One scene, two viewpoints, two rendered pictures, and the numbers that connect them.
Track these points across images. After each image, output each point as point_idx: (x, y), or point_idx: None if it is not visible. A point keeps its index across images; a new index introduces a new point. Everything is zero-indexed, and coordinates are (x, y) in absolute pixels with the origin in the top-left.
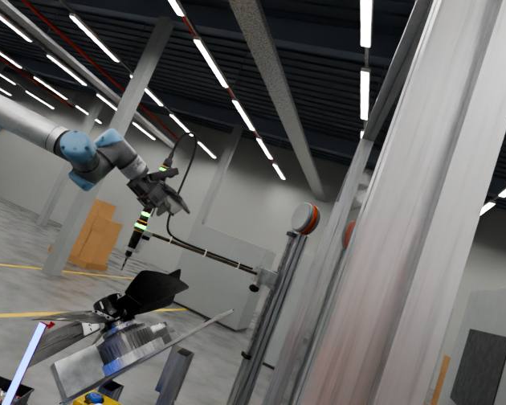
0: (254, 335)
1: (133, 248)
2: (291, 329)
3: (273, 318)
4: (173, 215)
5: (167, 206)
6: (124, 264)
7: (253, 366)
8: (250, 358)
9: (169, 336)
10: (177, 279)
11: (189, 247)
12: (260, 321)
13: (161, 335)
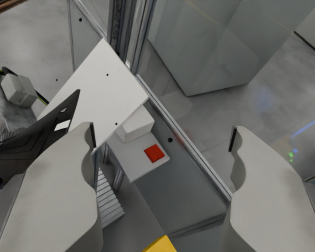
0: (115, 34)
1: None
2: (149, 7)
3: (133, 7)
4: (94, 129)
5: (89, 175)
6: None
7: (123, 59)
8: (120, 55)
9: (30, 96)
10: (74, 111)
11: (3, 8)
12: (119, 16)
13: (18, 100)
